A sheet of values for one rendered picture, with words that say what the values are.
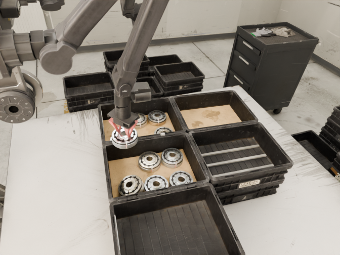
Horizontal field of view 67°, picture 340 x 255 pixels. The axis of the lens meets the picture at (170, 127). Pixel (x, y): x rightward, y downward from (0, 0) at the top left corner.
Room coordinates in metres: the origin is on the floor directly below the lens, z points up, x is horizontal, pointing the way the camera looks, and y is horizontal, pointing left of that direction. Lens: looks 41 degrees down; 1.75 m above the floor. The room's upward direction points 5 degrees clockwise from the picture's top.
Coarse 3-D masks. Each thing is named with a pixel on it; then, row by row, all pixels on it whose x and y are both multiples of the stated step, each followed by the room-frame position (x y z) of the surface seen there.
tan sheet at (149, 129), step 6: (108, 120) 1.06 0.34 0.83; (168, 120) 1.10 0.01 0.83; (108, 126) 1.01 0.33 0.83; (150, 126) 1.04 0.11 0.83; (156, 126) 1.04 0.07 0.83; (162, 126) 1.05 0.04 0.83; (168, 126) 1.05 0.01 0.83; (108, 132) 0.97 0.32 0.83; (138, 132) 0.99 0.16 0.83; (144, 132) 0.99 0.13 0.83; (150, 132) 0.99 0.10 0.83; (108, 138) 0.92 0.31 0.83
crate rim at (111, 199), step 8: (160, 136) 0.86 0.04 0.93; (168, 136) 0.87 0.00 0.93; (104, 144) 0.78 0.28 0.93; (112, 144) 0.79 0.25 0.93; (192, 144) 0.83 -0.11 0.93; (104, 152) 0.73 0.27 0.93; (104, 160) 0.69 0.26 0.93; (200, 160) 0.74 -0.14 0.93; (184, 184) 0.61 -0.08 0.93; (192, 184) 0.61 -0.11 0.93; (144, 192) 0.55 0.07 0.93; (152, 192) 0.56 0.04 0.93; (112, 200) 0.51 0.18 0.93
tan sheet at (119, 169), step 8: (184, 152) 0.87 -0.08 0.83; (112, 160) 0.78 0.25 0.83; (120, 160) 0.78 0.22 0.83; (128, 160) 0.79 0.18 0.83; (136, 160) 0.79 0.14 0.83; (184, 160) 0.82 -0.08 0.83; (112, 168) 0.73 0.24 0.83; (120, 168) 0.73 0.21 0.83; (128, 168) 0.74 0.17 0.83; (136, 168) 0.74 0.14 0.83; (160, 168) 0.75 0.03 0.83; (168, 168) 0.76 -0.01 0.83; (176, 168) 0.76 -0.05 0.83; (184, 168) 0.77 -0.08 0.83; (112, 176) 0.69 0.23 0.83; (120, 176) 0.69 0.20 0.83; (144, 176) 0.70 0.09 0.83; (168, 176) 0.72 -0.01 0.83; (192, 176) 0.73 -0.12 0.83; (112, 184) 0.65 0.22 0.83; (168, 184) 0.67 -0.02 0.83; (112, 192) 0.61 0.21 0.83
